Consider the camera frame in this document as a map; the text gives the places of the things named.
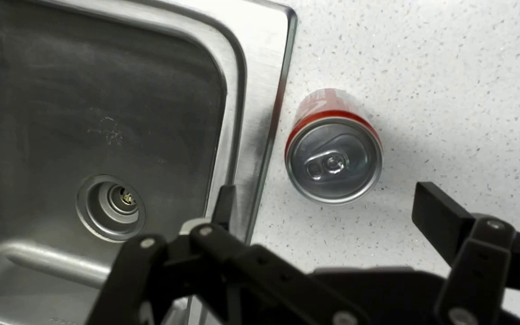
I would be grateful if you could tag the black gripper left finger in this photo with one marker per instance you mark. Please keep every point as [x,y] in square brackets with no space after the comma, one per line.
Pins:
[239,283]

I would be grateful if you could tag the stainless steel double sink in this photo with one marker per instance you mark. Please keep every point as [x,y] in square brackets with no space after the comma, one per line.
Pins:
[123,117]

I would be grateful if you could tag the red Coca-Cola can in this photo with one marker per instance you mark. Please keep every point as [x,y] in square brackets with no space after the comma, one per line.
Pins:
[333,151]

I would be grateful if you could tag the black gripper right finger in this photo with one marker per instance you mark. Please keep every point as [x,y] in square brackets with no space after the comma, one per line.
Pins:
[483,253]

